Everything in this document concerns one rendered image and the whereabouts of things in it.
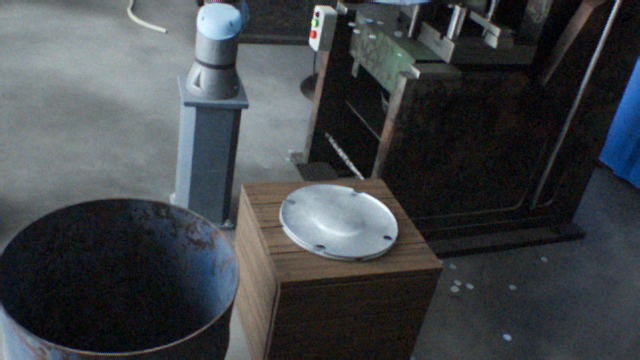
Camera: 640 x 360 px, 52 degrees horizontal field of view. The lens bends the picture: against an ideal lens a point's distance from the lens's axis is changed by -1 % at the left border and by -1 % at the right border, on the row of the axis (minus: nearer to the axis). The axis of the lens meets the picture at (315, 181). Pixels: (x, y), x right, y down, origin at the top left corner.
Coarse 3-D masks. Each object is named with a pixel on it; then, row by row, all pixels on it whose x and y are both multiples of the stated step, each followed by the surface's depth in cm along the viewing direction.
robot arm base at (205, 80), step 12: (192, 72) 183; (204, 72) 180; (216, 72) 180; (228, 72) 182; (192, 84) 182; (204, 84) 181; (216, 84) 181; (228, 84) 182; (204, 96) 182; (216, 96) 182; (228, 96) 184
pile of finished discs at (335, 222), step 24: (312, 192) 168; (336, 192) 170; (288, 216) 157; (312, 216) 159; (336, 216) 160; (360, 216) 161; (384, 216) 164; (312, 240) 151; (336, 240) 152; (360, 240) 154; (384, 240) 156
